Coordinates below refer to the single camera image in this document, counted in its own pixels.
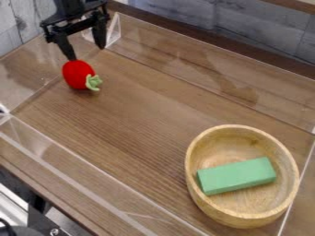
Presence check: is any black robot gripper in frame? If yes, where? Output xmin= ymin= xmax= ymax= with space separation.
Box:
xmin=38 ymin=0 xmax=110 ymax=61

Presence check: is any red knitted strawberry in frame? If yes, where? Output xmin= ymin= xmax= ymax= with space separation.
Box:
xmin=61 ymin=60 xmax=102 ymax=91

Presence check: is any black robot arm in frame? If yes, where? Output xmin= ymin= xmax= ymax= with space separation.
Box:
xmin=38 ymin=0 xmax=110 ymax=61

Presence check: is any light wooden bowl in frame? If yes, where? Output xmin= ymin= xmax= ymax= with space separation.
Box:
xmin=184 ymin=124 xmax=298 ymax=229

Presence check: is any green rectangular block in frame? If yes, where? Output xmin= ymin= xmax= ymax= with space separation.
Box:
xmin=196 ymin=157 xmax=276 ymax=195

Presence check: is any black metal stand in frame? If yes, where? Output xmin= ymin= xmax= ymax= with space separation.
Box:
xmin=0 ymin=170 xmax=70 ymax=236

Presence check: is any clear acrylic enclosure wall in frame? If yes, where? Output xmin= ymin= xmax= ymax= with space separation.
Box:
xmin=0 ymin=13 xmax=315 ymax=236

